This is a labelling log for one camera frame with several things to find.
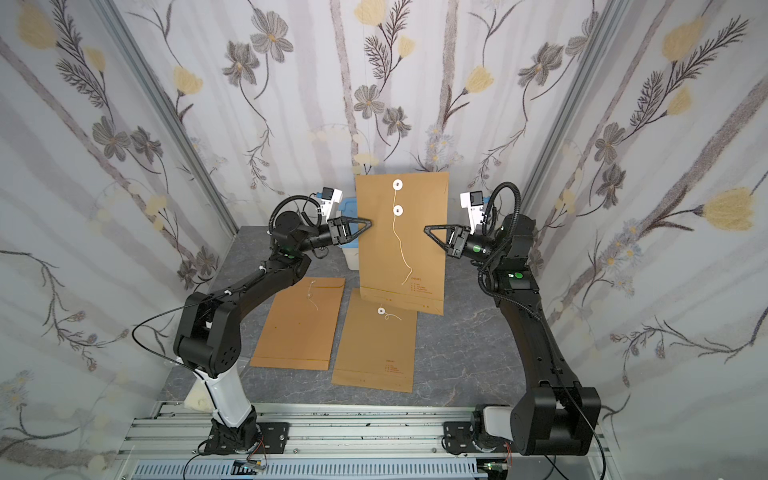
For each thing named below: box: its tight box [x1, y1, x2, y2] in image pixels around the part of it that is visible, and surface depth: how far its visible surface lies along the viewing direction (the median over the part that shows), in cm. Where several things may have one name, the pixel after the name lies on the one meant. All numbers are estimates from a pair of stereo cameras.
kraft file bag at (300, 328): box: [250, 276, 346, 371], surface depth 95 cm
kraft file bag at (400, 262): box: [356, 172, 449, 316], surface depth 70 cm
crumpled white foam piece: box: [184, 376, 214, 413], surface depth 80 cm
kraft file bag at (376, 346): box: [332, 288, 418, 393], surface depth 91 cm
